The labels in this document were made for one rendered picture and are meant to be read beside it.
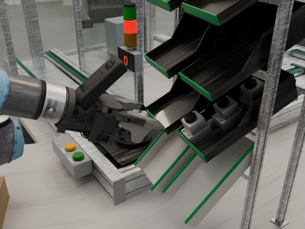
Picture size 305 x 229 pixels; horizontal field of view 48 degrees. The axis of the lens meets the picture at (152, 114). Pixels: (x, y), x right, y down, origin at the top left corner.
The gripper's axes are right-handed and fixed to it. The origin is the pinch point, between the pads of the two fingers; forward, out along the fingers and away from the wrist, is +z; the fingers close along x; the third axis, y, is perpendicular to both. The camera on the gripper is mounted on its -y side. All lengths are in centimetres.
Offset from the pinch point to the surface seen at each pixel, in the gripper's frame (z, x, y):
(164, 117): 14.1, -15.0, 5.5
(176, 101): 18.0, -18.1, 0.8
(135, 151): 22.5, -33.9, 27.0
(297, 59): 147, -91, -25
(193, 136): 13.6, 0.0, 3.3
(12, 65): -10, -119, 33
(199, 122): 13.6, 0.0, -0.6
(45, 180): -1, -45, 50
